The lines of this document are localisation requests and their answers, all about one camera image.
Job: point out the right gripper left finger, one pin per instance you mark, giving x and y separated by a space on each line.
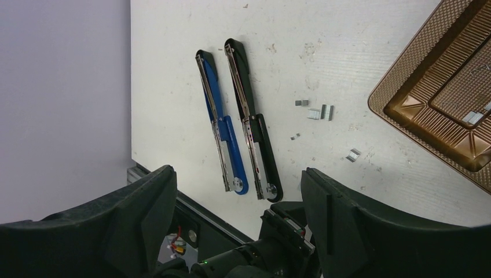
117 235

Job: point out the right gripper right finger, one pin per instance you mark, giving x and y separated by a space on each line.
358 236

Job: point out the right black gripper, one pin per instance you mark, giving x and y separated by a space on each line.
282 250

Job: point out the black stapler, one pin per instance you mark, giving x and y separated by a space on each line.
266 176

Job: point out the blue stapler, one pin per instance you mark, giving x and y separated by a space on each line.
233 172

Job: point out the staple strip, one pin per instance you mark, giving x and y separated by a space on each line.
327 112
353 155

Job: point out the brown plastic tray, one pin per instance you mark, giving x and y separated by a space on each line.
443 74

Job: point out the loose staples in tray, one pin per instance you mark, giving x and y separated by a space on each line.
472 118

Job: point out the tiny staple fragment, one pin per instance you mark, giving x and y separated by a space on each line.
296 136

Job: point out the bent staple fragment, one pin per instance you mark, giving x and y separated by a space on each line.
314 114

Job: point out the small staple fragment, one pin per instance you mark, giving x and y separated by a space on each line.
301 103

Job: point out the aluminium front rail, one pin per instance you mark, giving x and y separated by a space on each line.
134 174

